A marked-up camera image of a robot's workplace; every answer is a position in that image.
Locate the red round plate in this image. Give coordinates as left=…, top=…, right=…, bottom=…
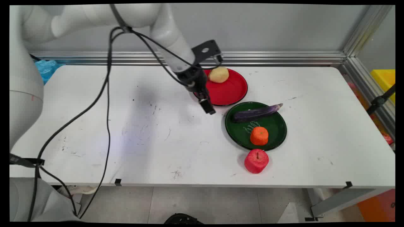
left=193, top=67, right=248, bottom=107

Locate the black printed strap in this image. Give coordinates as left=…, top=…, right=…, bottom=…
left=9, top=154, right=45, bottom=168

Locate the black stand rod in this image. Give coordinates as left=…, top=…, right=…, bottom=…
left=366, top=84, right=395, bottom=115

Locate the dark green round plate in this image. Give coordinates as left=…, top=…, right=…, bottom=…
left=225, top=102, right=288, bottom=151

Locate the long horizontal aluminium rail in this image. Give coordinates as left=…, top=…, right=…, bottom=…
left=28, top=51, right=348, bottom=66

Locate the grey robot base cover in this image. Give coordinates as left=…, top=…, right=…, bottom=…
left=9, top=177, right=81, bottom=222

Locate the red toy apple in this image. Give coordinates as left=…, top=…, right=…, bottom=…
left=244, top=149, right=270, bottom=174

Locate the white cloth under table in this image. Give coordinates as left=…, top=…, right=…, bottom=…
left=58, top=185, right=99, bottom=198

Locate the orange box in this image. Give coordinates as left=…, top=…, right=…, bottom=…
left=357, top=189, right=395, bottom=222

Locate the black round object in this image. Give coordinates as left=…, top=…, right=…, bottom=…
left=163, top=213, right=204, bottom=224

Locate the yellow toy potato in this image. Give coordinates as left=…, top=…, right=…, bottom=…
left=209, top=67, right=229, bottom=84

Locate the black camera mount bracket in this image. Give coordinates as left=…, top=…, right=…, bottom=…
left=191, top=40, right=224, bottom=68

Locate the yellow plastic box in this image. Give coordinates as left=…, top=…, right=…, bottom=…
left=370, top=69, right=395, bottom=105

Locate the grey strap on arm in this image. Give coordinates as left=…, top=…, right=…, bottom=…
left=109, top=4, right=132, bottom=33

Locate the long black cable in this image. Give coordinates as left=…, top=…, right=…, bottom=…
left=78, top=26, right=196, bottom=219
left=27, top=28, right=202, bottom=222

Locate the orange toy tangerine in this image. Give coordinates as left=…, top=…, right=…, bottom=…
left=250, top=126, right=269, bottom=146

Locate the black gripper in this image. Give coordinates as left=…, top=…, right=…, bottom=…
left=175, top=67, right=217, bottom=114

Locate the purple toy eggplant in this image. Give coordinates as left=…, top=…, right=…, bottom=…
left=233, top=103, right=284, bottom=123

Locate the slanted aluminium frame rail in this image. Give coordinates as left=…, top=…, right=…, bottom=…
left=338, top=5, right=395, bottom=141

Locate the grey metal table leg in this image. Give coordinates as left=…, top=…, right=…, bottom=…
left=310, top=188, right=385, bottom=218

